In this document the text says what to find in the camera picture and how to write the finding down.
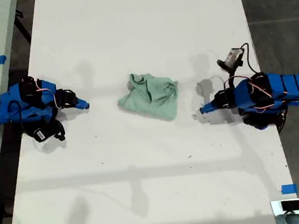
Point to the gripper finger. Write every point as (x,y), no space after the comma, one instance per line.
(83,102)
(208,105)
(81,106)
(210,109)

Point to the pale green T-shirt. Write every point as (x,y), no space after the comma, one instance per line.
(153,101)

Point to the blue and black robot arm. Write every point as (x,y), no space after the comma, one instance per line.
(277,91)
(19,108)

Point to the black stand leg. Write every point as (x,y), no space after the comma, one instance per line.
(23,26)

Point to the square blue tape piece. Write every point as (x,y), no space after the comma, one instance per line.
(289,189)

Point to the shiny metal plate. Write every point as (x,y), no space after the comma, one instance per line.
(276,208)

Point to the small black box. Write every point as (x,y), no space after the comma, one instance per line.
(293,205)

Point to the black camera stalk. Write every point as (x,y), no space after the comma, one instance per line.
(230,77)

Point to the black and grey camera box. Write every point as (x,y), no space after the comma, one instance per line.
(231,59)

